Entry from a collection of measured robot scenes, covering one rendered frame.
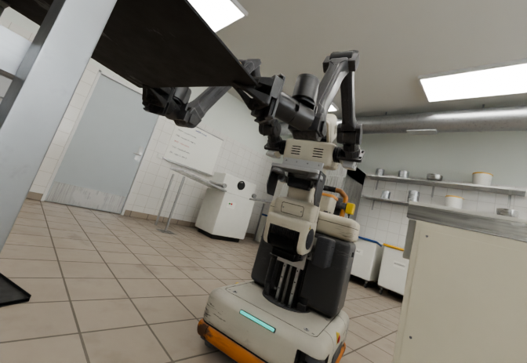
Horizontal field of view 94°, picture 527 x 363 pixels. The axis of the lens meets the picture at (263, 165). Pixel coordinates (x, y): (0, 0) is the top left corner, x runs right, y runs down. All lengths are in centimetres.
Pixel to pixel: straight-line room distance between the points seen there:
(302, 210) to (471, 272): 66
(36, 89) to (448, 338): 102
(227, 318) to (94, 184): 370
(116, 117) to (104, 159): 71
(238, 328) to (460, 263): 93
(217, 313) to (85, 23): 130
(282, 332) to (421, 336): 54
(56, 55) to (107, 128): 445
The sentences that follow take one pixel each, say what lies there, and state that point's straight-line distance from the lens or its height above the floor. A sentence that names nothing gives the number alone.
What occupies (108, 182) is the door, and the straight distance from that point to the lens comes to 474.
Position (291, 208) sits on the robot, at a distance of 128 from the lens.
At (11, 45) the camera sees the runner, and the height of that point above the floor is 79.
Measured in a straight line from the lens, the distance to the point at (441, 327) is 100.
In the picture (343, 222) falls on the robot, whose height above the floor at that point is 78.
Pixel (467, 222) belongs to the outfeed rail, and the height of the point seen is 86.
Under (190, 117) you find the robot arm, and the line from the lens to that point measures 90.
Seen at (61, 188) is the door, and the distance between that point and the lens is 466.
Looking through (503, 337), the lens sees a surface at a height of 58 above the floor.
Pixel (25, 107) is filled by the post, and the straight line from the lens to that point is 25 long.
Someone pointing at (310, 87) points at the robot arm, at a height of 102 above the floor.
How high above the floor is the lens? 72
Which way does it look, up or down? 10 degrees up
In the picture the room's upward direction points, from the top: 16 degrees clockwise
